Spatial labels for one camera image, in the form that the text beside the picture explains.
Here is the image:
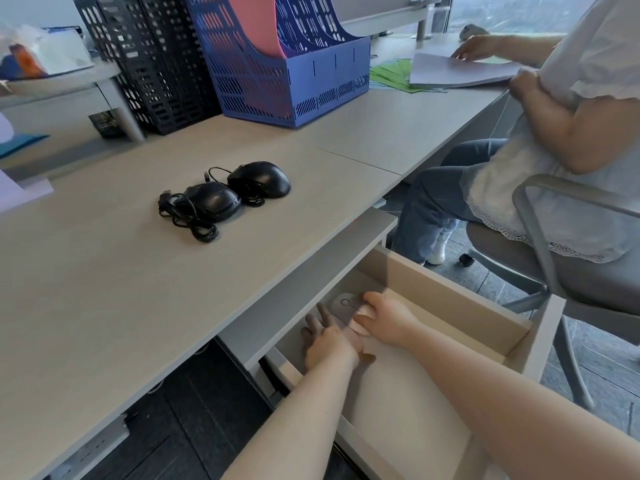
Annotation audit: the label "white plastic bag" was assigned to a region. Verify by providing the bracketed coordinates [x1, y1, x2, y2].
[0, 24, 96, 79]

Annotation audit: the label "black mouse cable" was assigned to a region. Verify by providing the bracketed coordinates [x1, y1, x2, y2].
[204, 167, 266, 208]
[158, 189, 221, 244]

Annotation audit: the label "grey desk shelf riser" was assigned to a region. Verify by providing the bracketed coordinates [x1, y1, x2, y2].
[0, 60, 147, 144]
[327, 0, 444, 41]

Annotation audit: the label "black plastic file organizer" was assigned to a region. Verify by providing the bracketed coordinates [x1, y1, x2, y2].
[73, 0, 224, 136]

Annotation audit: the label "white paper sheets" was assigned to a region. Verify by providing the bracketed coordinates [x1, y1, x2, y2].
[408, 52, 524, 90]

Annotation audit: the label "pink folder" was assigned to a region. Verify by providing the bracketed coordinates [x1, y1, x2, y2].
[226, 0, 287, 60]

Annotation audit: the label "person's left hand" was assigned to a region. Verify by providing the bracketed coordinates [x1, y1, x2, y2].
[300, 311, 366, 373]

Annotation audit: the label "person's left forearm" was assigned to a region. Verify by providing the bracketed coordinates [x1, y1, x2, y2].
[220, 356, 362, 480]

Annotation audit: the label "blue folder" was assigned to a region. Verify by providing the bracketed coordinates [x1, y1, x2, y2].
[0, 134, 50, 160]

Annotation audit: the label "white paper sheet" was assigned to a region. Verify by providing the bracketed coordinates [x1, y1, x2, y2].
[0, 170, 55, 214]

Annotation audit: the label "white computer mouse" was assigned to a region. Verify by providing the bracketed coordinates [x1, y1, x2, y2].
[331, 293, 377, 336]

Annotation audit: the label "black wired computer mouse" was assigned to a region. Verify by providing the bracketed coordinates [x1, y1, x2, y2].
[227, 161, 292, 199]
[183, 182, 242, 224]

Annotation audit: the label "green paper sheets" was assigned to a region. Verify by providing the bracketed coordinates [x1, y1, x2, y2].
[369, 57, 449, 94]

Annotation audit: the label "person's right forearm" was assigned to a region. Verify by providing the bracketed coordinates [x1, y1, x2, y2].
[376, 326, 640, 480]

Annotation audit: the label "grey office chair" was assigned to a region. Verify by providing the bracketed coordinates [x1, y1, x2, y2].
[457, 174, 640, 411]

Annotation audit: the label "person's right hand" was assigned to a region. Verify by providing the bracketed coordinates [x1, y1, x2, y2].
[352, 291, 422, 353]

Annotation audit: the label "blue plastic file organizer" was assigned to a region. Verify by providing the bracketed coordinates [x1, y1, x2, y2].
[184, 0, 372, 129]

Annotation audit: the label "beige desk drawer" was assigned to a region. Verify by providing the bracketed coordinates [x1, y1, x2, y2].
[215, 210, 567, 480]

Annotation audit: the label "black mesh pen holder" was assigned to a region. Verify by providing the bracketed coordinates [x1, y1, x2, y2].
[88, 110, 127, 140]

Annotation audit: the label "grey under-desk cable tray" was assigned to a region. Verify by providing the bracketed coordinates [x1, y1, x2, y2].
[44, 414, 132, 480]

